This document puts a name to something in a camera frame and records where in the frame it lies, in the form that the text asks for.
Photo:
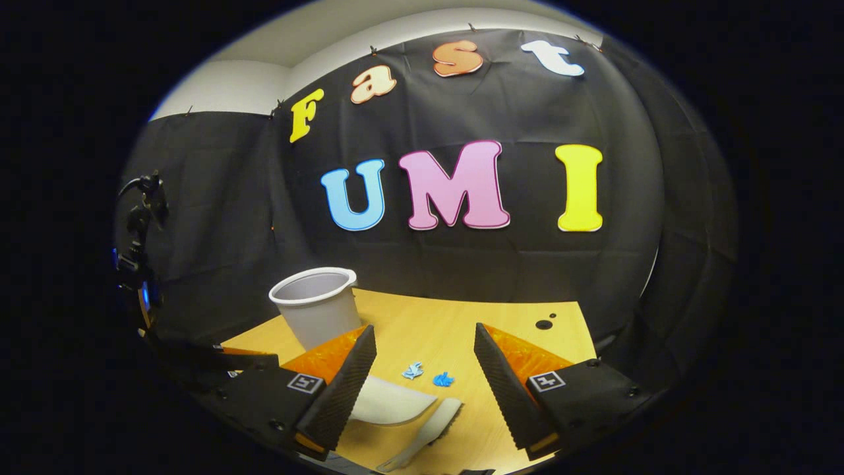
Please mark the dark blue paper scrap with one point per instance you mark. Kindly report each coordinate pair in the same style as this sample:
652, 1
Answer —
444, 379

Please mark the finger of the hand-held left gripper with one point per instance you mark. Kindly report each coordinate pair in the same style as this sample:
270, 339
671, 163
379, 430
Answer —
237, 363

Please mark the small white broom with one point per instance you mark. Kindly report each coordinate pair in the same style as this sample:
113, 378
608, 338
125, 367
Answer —
435, 422

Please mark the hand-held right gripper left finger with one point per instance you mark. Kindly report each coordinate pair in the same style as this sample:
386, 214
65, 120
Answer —
343, 389

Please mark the white plastic garbage bin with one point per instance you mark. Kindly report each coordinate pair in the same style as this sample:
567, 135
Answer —
316, 310

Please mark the light blue paper scrap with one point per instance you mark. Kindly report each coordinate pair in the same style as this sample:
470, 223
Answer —
413, 371

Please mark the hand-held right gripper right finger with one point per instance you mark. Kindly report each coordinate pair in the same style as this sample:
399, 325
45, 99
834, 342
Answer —
504, 389

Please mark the wooden desktop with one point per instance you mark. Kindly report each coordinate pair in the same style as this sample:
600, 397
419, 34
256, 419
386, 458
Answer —
448, 330

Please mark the grey plastic dustpan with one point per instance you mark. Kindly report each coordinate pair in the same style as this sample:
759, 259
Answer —
389, 402

